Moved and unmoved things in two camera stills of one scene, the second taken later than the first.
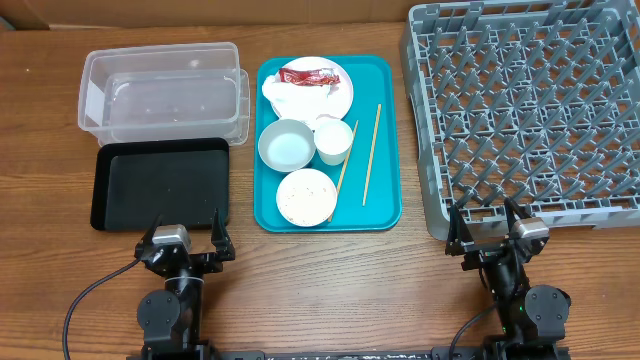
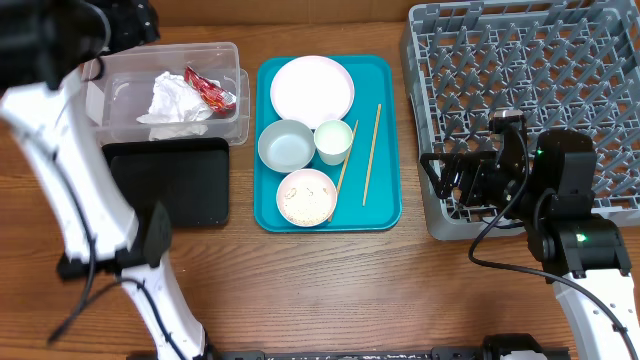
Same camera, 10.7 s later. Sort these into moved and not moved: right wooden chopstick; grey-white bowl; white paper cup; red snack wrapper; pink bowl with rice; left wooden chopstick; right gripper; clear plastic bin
Moved: right gripper; red snack wrapper
Not moved: pink bowl with rice; left wooden chopstick; clear plastic bin; right wooden chopstick; white paper cup; grey-white bowl
